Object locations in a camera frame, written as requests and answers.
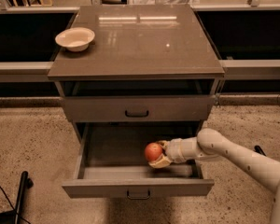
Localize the black floor cable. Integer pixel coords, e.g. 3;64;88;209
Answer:
0;175;32;224

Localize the white bowl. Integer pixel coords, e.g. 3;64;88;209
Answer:
55;27;95;52

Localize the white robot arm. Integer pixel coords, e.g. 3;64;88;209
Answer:
145;128;280;224

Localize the black right base leg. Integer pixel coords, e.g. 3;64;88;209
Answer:
254;145;266;156

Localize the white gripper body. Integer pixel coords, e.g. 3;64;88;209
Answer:
165;138;186;163

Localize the open grey middle drawer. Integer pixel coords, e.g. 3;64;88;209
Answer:
63;122;214;200

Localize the closed grey top drawer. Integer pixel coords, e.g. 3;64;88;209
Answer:
62;95;215;122

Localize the black left base leg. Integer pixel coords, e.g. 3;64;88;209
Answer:
0;171;34;224

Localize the red apple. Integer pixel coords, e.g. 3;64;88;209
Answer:
145;143;162;162

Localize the grey drawer cabinet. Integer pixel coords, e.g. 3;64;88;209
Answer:
48;4;226;147

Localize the black base leg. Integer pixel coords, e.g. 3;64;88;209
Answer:
0;171;34;224
254;145;266;156

